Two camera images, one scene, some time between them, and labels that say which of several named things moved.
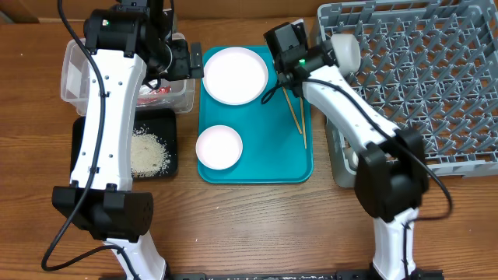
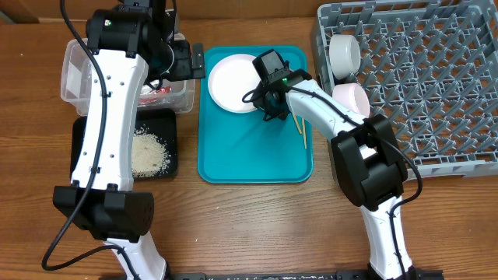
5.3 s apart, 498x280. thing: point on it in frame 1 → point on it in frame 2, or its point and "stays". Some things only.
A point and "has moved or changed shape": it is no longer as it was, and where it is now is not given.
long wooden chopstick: [303, 122] stays
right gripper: [288, 83] → [268, 107]
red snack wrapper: [151, 97] stays
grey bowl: [347, 52] stays
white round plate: [235, 76] has moved or changed shape
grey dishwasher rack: [433, 67] stays
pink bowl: [219, 147] has moved or changed shape
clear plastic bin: [176, 96] stays
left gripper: [186, 68] stays
